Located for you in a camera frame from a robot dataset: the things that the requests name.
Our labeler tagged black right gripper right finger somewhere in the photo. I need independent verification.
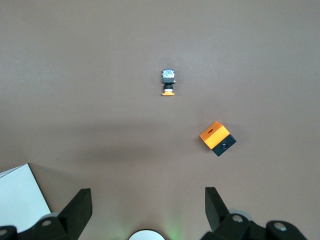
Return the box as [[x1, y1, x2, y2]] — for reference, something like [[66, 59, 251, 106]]
[[202, 186, 251, 240]]

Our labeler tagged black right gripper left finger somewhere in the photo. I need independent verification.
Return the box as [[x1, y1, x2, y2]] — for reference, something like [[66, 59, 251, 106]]
[[22, 188, 93, 240]]

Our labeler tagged white plastic drawer cabinet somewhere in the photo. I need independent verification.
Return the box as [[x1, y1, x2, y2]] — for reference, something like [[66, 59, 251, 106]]
[[0, 162, 53, 234]]

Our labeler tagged orange and black button box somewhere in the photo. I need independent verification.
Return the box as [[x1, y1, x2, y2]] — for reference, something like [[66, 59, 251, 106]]
[[199, 120, 237, 158]]

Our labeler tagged orange mushroom pushbutton switch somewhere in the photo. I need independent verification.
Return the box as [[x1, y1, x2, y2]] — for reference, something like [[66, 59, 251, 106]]
[[159, 67, 178, 97]]

